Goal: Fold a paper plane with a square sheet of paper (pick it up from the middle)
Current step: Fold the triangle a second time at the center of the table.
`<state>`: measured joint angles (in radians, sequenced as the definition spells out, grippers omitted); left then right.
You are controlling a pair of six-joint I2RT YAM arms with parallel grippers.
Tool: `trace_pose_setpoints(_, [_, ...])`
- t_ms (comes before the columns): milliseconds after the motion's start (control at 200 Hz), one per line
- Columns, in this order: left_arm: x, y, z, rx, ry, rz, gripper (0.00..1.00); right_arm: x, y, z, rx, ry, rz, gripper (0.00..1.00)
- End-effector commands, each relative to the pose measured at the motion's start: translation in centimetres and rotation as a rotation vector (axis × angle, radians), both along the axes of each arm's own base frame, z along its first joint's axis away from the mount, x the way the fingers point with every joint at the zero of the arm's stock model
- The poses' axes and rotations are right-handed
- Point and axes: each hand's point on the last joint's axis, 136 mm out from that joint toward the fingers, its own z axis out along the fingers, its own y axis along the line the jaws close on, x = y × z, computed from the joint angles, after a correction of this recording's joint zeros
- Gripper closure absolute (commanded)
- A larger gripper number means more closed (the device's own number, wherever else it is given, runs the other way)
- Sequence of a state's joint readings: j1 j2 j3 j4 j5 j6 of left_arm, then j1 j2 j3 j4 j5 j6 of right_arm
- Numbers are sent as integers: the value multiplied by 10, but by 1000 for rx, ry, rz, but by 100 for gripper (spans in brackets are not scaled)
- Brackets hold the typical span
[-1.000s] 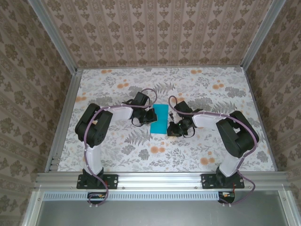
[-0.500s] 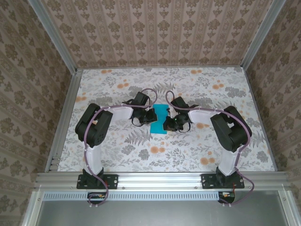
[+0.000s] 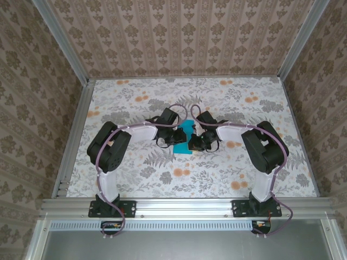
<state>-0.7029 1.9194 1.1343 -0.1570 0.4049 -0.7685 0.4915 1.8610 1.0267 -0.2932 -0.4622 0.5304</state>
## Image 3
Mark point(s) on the aluminium frame post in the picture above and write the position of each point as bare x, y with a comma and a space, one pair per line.
62, 40
301, 38

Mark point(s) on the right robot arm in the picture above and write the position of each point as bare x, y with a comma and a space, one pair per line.
230, 132

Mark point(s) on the wide aluminium frame rail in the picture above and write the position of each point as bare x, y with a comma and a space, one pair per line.
184, 208

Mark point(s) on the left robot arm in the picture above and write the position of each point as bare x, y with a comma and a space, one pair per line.
143, 132

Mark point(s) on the grey metal panel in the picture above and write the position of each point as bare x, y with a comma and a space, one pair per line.
184, 246

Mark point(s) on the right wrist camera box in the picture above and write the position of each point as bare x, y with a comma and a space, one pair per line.
207, 117

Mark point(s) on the aluminium side rail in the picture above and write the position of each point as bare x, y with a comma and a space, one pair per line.
76, 135
300, 136

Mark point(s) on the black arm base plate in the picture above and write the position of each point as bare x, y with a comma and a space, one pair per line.
130, 208
240, 208

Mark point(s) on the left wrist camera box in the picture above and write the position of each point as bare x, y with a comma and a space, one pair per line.
168, 116

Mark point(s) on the floral tablecloth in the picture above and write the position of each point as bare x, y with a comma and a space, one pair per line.
189, 176

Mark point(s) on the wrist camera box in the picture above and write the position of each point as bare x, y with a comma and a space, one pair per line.
207, 117
168, 116

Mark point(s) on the thin aluminium rail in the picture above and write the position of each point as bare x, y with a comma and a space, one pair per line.
184, 78

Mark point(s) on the small black control board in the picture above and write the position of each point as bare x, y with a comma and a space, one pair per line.
111, 226
261, 226

